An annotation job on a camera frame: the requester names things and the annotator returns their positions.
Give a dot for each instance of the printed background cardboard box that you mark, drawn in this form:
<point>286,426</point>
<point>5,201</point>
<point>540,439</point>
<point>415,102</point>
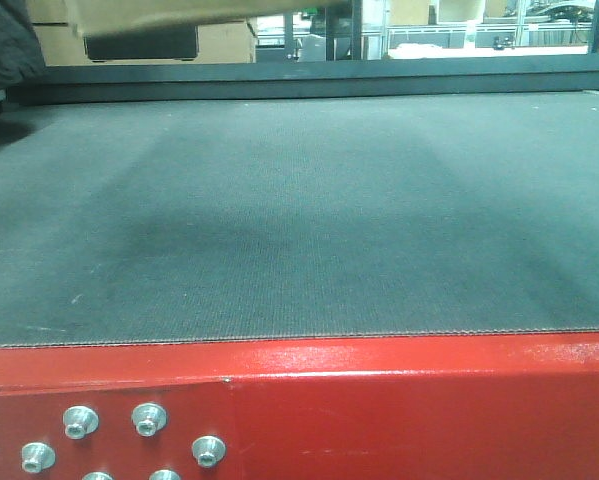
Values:
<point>227,43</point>

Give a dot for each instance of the black fabric cover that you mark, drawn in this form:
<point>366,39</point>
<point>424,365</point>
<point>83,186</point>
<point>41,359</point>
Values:
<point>21,57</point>

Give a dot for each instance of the red conveyor frame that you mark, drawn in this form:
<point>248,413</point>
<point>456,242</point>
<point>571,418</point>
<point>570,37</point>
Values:
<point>440,407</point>

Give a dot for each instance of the dark conveyor side rail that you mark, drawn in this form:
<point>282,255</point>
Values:
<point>496,72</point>

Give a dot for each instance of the silver bolt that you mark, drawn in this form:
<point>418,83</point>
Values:
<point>208,450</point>
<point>79,422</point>
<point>164,474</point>
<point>37,457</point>
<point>149,419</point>
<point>97,475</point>

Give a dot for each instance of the grey conveyor belt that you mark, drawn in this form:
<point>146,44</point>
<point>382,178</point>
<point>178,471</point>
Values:
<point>226,220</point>

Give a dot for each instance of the brown cardboard carton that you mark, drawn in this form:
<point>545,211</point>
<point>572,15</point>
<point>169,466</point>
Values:
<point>106,18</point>

